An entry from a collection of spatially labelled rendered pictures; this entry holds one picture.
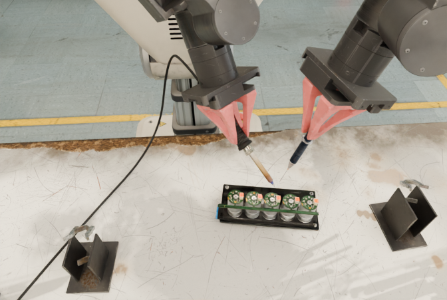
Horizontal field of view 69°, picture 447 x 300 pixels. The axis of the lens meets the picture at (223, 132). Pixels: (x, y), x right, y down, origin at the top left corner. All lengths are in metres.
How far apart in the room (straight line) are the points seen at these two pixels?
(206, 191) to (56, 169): 0.29
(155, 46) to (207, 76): 0.31
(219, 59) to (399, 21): 0.22
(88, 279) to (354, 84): 0.45
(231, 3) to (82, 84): 1.80
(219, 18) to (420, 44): 0.19
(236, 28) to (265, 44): 1.93
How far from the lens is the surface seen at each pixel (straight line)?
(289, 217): 0.54
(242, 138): 0.49
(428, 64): 0.31
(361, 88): 0.38
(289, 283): 0.53
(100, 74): 2.16
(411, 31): 0.29
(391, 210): 0.60
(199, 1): 0.37
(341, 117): 0.43
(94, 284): 0.55
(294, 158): 0.47
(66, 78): 2.20
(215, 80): 0.44
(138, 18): 0.71
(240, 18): 0.37
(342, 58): 0.38
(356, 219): 0.61
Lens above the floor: 1.25
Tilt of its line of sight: 48 degrees down
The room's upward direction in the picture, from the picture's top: straight up
